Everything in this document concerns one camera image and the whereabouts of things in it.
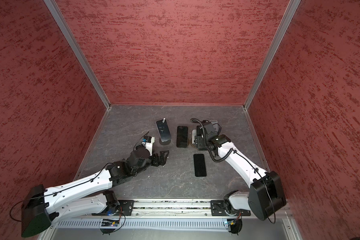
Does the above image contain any purple phone stand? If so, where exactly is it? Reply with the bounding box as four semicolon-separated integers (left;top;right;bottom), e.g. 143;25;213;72
210;120;220;131

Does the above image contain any white-edged black phone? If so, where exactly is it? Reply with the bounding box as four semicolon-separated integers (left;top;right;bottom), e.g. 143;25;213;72
193;154;207;177

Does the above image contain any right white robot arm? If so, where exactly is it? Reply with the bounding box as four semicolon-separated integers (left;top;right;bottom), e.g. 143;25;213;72
191;118;286;223

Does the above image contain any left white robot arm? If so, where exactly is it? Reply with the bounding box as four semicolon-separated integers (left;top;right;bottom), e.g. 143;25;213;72
21;145;169;238

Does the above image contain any wooden base metal stand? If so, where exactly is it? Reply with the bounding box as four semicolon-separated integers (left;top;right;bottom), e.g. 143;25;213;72
191;129;198;149

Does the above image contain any black phone on wooden stand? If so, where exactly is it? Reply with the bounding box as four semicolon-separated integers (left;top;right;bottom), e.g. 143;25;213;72
176;126;189;148

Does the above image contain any purple phone on stand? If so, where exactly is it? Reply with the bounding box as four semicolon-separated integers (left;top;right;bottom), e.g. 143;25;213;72
156;118;172;141

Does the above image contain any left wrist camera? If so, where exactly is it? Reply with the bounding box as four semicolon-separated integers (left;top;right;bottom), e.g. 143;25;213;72
142;136;155;155

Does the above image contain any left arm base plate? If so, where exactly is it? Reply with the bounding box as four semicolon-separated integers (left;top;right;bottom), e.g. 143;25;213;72
106;200;135;216

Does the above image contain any aluminium rail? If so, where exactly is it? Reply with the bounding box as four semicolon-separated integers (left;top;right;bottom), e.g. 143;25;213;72
49;197;293;218

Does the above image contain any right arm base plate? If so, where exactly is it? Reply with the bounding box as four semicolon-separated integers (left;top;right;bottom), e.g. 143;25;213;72
210;200;251;217

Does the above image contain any white slotted cable duct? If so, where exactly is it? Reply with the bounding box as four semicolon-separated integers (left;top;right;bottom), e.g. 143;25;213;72
56;218;230;232

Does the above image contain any left aluminium corner post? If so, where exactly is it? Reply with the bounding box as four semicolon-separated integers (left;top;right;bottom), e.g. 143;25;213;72
44;0;111;111

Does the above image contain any aluminium corner post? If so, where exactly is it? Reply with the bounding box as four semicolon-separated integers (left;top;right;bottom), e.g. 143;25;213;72
44;0;111;111
244;0;301;112

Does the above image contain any right aluminium corner post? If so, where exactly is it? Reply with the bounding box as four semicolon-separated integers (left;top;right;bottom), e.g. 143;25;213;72
244;0;301;112

